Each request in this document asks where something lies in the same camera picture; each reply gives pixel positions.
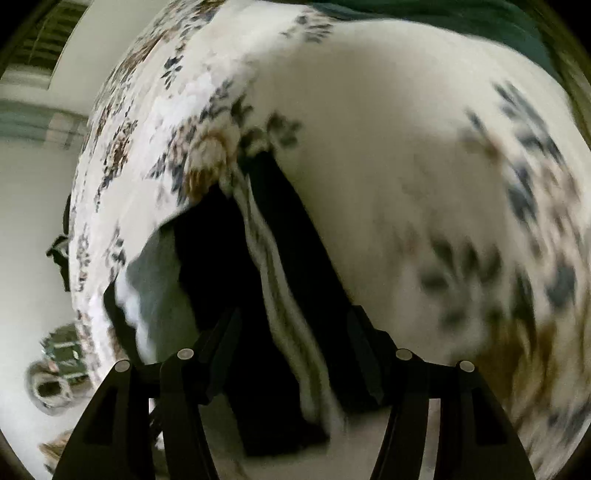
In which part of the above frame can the blue-grey curtain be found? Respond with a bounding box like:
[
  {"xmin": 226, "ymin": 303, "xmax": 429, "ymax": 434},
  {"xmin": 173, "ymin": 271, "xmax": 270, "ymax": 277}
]
[{"xmin": 0, "ymin": 100, "xmax": 89, "ymax": 149}]

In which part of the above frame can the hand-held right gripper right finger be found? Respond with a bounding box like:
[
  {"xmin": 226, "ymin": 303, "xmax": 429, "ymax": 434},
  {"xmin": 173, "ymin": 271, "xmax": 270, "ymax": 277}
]
[{"xmin": 346, "ymin": 305, "xmax": 536, "ymax": 480}]

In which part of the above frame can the barred window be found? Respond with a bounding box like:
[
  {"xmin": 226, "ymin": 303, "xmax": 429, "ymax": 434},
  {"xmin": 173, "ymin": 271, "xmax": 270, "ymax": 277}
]
[{"xmin": 7, "ymin": 0, "xmax": 88, "ymax": 81}]

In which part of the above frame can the striped knit sweater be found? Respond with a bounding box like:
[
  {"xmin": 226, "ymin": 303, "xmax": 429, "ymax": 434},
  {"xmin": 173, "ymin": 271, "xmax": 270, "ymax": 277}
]
[{"xmin": 102, "ymin": 151, "xmax": 386, "ymax": 457}]

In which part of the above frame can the beige shoe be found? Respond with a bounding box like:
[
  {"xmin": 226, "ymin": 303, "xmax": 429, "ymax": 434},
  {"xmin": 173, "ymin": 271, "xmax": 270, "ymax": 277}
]
[{"xmin": 27, "ymin": 360, "xmax": 80, "ymax": 416}]

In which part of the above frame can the dark green plush blanket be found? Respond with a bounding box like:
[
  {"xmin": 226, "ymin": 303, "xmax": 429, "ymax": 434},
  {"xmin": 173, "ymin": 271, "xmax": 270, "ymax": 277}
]
[{"xmin": 309, "ymin": 0, "xmax": 557, "ymax": 81}]

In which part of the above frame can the floral bed quilt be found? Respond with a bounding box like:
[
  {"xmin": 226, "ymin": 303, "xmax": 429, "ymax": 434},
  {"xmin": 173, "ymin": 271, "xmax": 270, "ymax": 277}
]
[{"xmin": 69, "ymin": 0, "xmax": 591, "ymax": 480}]

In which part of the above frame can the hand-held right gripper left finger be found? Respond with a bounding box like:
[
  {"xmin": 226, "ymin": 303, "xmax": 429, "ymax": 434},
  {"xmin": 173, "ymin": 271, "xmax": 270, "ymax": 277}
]
[{"xmin": 53, "ymin": 307, "xmax": 243, "ymax": 480}]

